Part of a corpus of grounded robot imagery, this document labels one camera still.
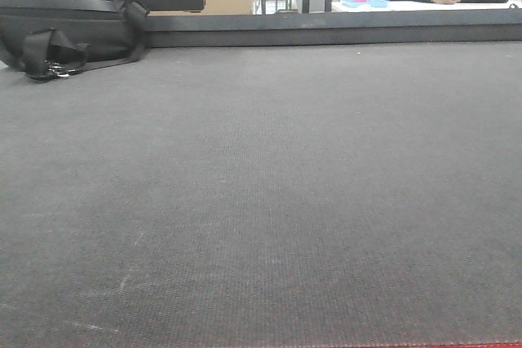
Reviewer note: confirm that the light blue tray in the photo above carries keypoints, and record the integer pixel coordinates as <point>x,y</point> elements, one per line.
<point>365,3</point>

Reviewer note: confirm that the white background table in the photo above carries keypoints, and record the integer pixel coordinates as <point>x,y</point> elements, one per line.
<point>423,6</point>

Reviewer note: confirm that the black fabric bag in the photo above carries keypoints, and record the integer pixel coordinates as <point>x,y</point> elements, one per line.
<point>53,39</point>

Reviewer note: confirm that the dark conveyor side rail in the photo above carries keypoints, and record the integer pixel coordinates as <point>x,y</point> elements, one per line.
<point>334,28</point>

